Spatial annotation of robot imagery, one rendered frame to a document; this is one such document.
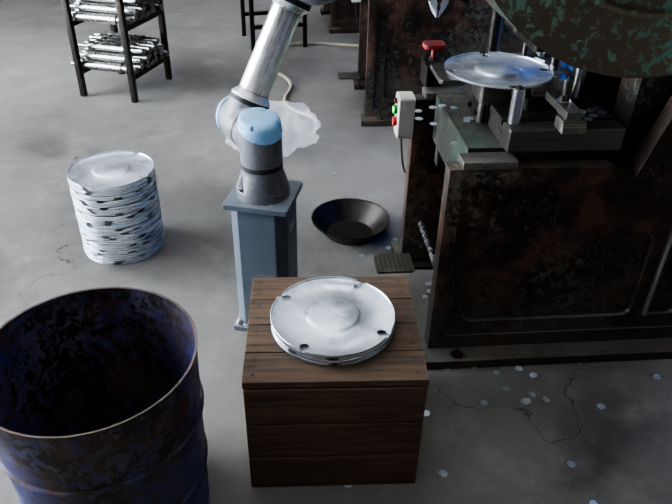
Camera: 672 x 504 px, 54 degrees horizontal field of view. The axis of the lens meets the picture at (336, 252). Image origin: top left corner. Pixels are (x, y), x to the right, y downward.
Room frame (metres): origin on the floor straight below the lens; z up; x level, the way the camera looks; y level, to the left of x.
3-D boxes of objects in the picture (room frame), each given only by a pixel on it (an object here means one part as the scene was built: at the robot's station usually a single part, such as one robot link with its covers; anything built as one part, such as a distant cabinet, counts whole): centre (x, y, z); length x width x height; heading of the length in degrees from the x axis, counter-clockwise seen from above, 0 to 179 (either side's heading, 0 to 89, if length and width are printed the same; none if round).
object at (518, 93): (1.57, -0.44, 0.75); 0.03 x 0.03 x 0.10; 5
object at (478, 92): (1.74, -0.38, 0.72); 0.25 x 0.14 x 0.14; 95
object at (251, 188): (1.64, 0.21, 0.50); 0.15 x 0.15 x 0.10
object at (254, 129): (1.64, 0.21, 0.62); 0.13 x 0.12 x 0.14; 30
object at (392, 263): (1.74, -0.42, 0.14); 0.59 x 0.10 x 0.05; 95
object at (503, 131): (1.75, -0.55, 0.68); 0.45 x 0.30 x 0.06; 5
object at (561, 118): (1.58, -0.57, 0.76); 0.17 x 0.06 x 0.10; 5
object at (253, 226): (1.64, 0.21, 0.23); 0.19 x 0.19 x 0.45; 80
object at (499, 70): (1.74, -0.43, 0.78); 0.29 x 0.29 x 0.01
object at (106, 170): (2.04, 0.79, 0.31); 0.29 x 0.29 x 0.01
